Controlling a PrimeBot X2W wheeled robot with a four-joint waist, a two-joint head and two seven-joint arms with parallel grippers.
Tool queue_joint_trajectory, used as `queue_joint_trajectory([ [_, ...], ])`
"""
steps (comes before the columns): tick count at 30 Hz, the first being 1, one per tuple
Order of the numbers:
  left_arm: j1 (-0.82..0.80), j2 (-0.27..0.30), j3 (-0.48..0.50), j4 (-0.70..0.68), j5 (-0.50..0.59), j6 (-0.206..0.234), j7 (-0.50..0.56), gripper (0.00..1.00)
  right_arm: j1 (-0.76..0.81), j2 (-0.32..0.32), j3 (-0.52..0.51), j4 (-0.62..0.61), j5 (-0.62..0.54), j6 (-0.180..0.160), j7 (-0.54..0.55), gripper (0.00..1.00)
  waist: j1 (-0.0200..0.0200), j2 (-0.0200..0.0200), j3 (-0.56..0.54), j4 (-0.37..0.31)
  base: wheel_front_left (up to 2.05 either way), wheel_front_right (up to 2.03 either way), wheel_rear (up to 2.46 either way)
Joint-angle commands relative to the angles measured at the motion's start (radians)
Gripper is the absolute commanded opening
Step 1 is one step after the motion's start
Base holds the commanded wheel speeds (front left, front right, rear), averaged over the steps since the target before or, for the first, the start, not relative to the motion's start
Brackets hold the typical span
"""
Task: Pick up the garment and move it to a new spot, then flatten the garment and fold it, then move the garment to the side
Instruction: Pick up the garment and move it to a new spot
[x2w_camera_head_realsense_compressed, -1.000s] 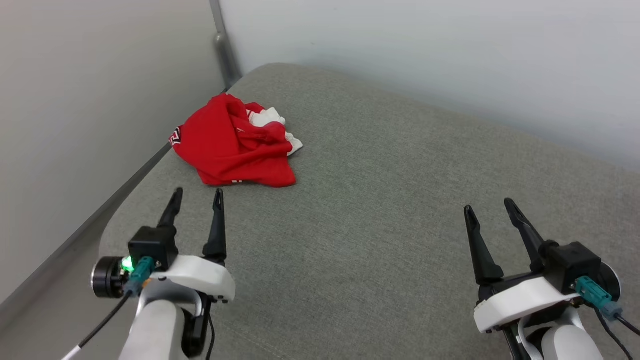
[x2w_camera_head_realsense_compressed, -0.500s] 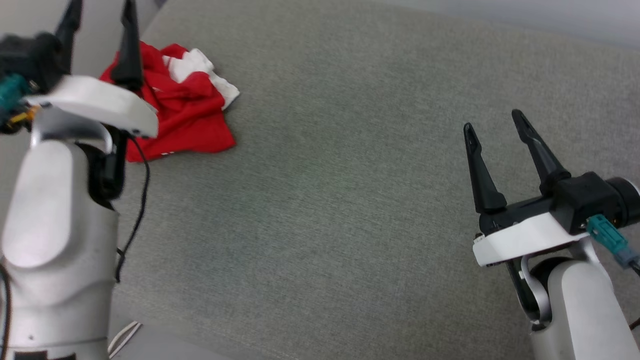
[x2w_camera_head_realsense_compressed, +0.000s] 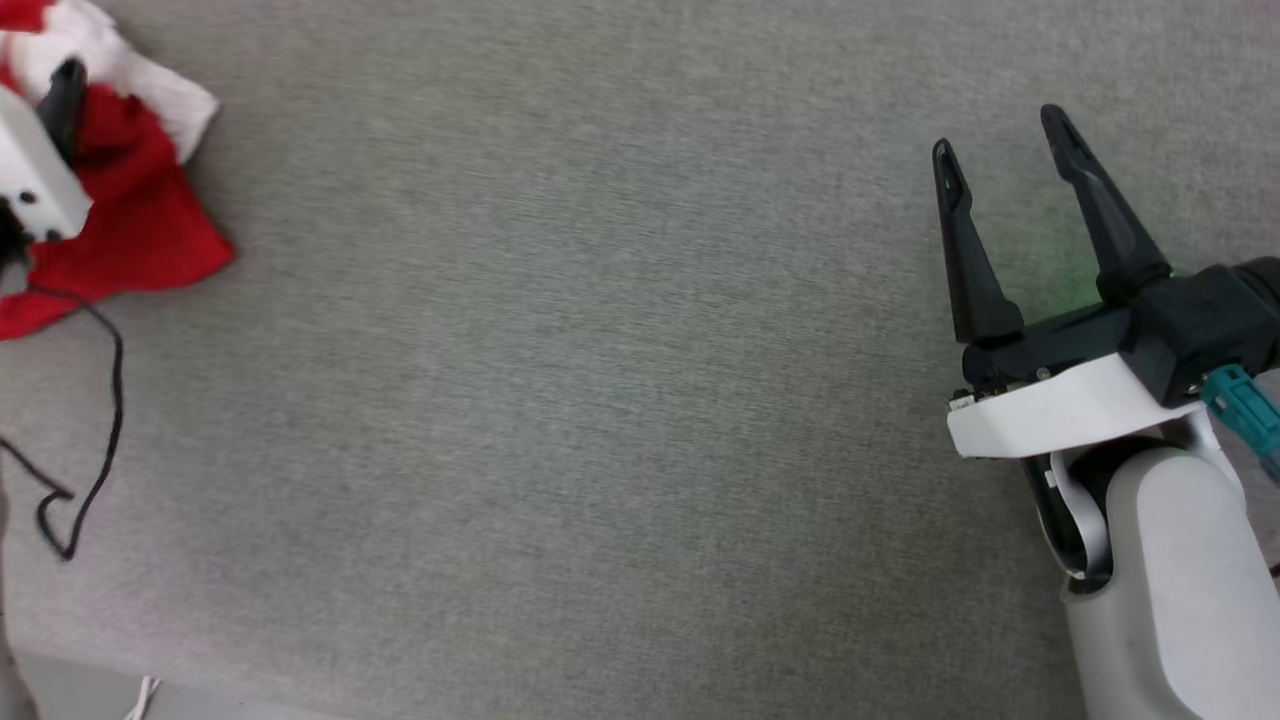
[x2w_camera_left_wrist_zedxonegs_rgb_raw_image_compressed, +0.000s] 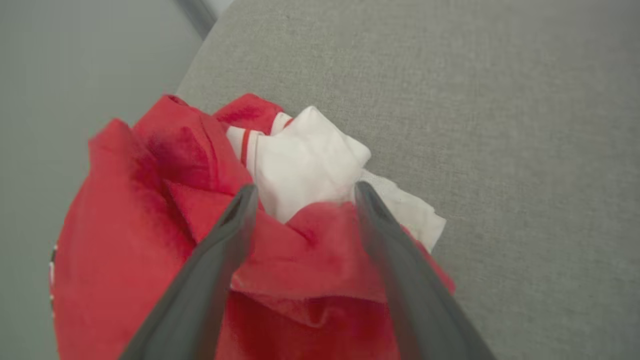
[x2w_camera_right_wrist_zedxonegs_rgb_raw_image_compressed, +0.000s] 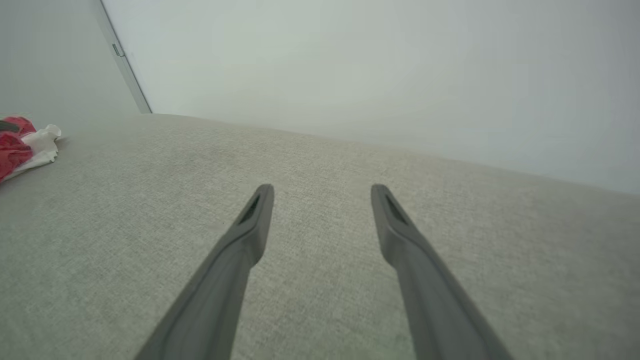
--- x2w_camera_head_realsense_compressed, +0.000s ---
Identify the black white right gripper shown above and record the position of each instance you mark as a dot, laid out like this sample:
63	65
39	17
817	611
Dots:
1060	410

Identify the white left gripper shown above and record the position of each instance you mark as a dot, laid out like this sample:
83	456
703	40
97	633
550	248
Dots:
40	180

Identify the red and white shirt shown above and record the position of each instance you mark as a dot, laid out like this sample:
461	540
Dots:
140	220

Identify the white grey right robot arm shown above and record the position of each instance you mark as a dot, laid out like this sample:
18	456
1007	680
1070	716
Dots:
1180	580

